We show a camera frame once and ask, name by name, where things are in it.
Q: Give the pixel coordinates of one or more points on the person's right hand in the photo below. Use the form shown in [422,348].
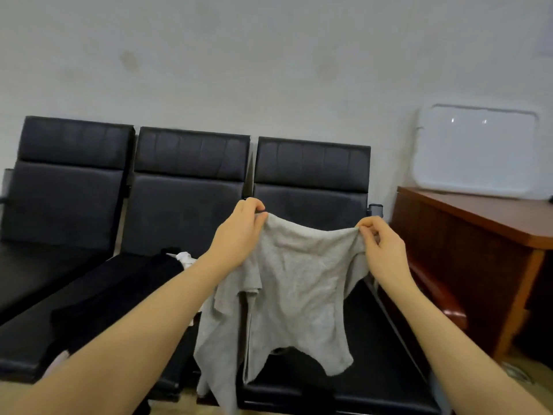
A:
[387,256]

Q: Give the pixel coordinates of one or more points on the person's left hand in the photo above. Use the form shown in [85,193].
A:
[235,237]

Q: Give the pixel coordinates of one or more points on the grey garment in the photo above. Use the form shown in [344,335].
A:
[298,289]

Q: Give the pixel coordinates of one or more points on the pile of clothes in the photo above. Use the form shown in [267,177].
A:
[112,298]

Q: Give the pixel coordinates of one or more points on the person's right forearm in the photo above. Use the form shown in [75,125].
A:
[466,354]

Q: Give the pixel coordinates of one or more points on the black leather bench seat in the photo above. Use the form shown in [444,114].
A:
[186,186]
[69,186]
[311,173]

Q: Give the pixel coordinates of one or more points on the brown wooden bench armrest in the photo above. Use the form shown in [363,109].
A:
[445,302]

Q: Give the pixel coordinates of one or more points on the brown wooden desk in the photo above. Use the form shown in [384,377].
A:
[466,246]

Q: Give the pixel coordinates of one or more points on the white plastic tray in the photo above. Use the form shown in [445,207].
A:
[477,151]

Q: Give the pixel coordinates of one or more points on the round metal floor drain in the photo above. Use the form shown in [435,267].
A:
[517,371]

